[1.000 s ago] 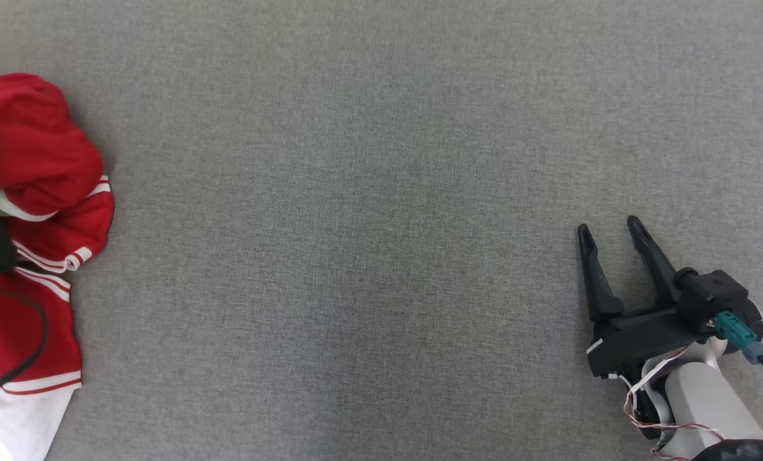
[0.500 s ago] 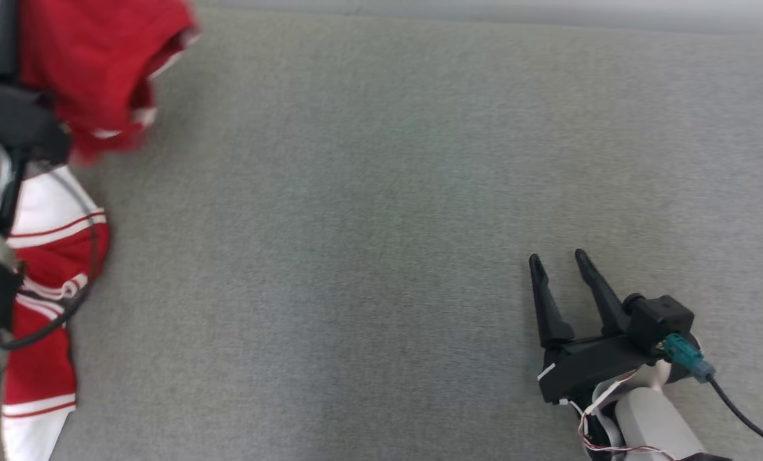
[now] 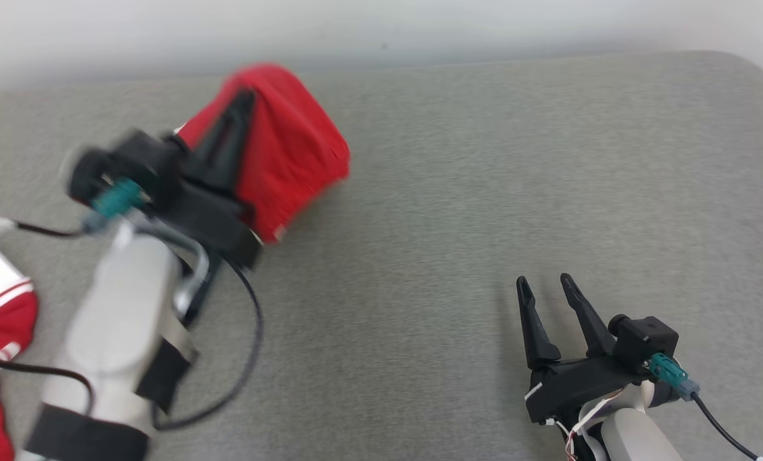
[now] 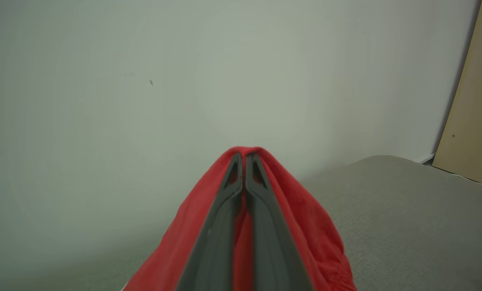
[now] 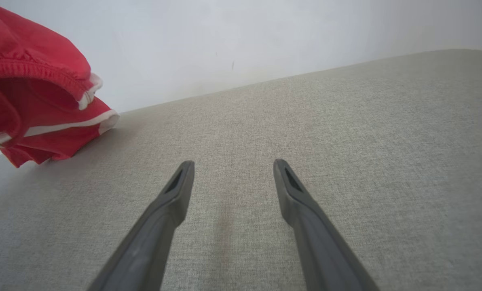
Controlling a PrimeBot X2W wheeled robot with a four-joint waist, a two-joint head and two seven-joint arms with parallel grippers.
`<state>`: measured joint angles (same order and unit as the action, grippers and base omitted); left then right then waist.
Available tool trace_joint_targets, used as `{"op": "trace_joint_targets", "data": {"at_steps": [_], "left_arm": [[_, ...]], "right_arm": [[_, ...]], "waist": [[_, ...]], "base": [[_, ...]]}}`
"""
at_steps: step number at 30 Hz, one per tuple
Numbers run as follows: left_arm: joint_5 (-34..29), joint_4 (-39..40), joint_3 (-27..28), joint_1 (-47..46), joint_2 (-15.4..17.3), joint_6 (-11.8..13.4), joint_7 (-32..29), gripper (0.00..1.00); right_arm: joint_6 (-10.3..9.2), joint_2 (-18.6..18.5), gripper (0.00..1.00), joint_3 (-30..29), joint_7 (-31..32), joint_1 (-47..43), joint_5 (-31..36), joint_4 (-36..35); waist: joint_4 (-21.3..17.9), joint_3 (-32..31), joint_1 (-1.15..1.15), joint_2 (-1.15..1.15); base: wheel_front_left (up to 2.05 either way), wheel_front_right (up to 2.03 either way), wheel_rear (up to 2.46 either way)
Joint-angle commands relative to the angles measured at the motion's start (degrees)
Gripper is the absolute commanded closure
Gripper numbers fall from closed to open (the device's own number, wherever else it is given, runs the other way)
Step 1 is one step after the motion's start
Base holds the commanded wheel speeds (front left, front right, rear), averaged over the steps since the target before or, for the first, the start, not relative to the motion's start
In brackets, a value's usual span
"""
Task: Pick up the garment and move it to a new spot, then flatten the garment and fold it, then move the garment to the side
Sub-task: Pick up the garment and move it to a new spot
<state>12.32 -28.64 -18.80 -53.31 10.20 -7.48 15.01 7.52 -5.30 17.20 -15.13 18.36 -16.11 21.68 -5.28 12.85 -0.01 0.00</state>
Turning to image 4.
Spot red shorts with white stripe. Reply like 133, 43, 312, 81
122, 146, 357, 291

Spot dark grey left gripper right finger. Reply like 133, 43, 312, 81
245, 153, 315, 291

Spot grey fabric sofa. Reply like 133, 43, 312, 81
35, 155, 482, 291

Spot beige wooden board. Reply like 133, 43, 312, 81
432, 0, 482, 188

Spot white floor cable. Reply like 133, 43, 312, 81
447, 171, 482, 191

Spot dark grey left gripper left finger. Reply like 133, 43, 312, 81
176, 153, 244, 291

